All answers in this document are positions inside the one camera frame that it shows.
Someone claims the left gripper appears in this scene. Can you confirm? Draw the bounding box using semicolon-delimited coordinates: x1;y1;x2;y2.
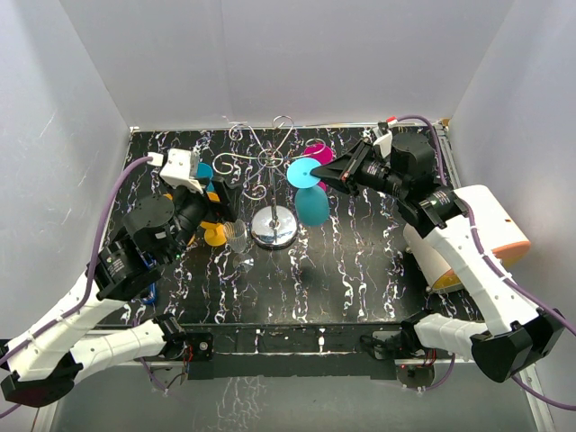
163;175;242;265

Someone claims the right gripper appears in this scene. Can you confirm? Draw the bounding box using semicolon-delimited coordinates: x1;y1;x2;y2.
311;139;408;199

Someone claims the clear wine glass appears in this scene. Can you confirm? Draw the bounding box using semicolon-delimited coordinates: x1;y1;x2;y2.
223;219;254;273

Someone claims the blue wine glass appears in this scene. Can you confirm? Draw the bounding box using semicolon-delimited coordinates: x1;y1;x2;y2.
196;162;215;192
286;157;329;227

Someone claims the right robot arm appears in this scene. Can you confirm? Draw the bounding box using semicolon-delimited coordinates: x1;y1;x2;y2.
310;132;569;383

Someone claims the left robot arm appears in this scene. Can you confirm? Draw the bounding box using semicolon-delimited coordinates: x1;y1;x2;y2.
1;176;242;408

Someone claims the orange wine glass right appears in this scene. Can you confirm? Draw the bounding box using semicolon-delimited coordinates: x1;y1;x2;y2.
201;192;227;248

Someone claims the orange wine glass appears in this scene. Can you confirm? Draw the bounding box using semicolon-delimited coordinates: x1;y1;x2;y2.
201;192;227;248
164;193;197;248

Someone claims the magenta wine glass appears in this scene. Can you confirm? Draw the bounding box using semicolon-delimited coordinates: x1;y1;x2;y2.
302;143;334;191

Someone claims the orange wine glass left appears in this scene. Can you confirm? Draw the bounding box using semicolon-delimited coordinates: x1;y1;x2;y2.
164;193;197;248

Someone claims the chrome wine glass rack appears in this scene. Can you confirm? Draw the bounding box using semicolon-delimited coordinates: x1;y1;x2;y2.
211;115;299;250

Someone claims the blue carabiner clip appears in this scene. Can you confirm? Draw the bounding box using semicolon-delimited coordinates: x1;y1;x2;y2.
139;255;158;305

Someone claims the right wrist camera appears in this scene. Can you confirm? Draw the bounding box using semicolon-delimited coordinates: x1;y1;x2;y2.
373;116;399;158

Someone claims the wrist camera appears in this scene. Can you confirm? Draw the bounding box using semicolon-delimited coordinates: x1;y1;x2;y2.
146;148;210;194
373;116;399;158

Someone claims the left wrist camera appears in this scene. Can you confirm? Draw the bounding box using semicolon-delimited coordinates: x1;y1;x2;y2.
146;148;210;194

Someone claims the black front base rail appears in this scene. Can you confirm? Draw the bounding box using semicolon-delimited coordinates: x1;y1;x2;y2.
142;314;446;383

